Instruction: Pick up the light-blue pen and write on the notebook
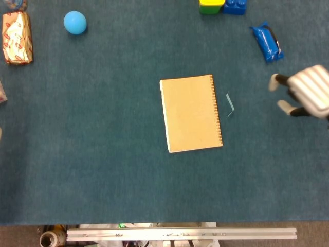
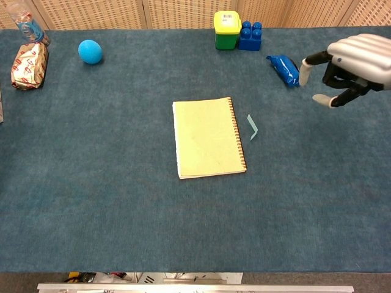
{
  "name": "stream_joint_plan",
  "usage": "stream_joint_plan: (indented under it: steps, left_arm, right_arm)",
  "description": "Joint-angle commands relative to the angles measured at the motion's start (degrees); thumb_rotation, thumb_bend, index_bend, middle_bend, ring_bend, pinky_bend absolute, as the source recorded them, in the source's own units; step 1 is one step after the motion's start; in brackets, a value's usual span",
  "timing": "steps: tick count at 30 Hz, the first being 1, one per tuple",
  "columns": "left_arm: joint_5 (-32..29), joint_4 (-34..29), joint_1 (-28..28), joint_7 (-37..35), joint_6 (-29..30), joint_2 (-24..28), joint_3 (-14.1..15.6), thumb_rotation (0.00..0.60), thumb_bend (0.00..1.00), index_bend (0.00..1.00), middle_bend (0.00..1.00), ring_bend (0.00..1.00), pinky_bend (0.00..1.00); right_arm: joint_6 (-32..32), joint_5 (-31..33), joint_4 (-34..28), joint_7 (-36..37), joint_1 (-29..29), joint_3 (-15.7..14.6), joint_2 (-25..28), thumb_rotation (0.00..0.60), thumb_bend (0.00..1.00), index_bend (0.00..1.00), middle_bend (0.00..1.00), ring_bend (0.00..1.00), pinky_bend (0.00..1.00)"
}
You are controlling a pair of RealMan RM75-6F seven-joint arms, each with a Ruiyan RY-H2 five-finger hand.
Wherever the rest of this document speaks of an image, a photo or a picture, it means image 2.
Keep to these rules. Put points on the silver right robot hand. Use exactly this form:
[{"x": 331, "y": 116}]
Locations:
[{"x": 360, "y": 58}]

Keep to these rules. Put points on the small light blue strip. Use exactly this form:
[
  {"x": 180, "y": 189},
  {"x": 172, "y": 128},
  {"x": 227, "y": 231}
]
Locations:
[{"x": 253, "y": 127}]

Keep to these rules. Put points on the blue snack packet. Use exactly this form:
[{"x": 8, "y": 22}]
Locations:
[{"x": 285, "y": 70}]

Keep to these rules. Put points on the blue toy building block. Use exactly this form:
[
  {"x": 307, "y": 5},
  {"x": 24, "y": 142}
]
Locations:
[{"x": 250, "y": 36}]

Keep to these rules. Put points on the green container with yellow lid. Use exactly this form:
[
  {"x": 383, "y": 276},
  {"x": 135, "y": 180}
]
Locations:
[{"x": 226, "y": 30}]

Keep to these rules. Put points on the tan spiral notebook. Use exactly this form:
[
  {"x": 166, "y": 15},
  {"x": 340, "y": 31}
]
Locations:
[{"x": 208, "y": 138}]

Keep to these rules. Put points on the wicker folding screen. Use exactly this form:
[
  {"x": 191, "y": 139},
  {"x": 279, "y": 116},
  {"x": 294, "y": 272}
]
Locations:
[{"x": 189, "y": 12}]

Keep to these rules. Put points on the blue table cloth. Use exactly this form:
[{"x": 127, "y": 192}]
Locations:
[{"x": 183, "y": 198}]

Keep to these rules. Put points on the blue foam ball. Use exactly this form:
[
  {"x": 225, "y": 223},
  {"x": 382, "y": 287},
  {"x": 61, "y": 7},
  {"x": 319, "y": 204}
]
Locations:
[{"x": 90, "y": 52}]

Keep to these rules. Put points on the gold and red snack bag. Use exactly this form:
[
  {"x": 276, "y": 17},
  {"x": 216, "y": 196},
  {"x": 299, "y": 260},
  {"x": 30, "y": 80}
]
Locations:
[{"x": 29, "y": 65}]

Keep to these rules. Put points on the clear plastic bottle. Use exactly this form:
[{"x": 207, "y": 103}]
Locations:
[{"x": 27, "y": 24}]

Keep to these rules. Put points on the aluminium frame rail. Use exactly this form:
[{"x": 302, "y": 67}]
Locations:
[{"x": 195, "y": 288}]

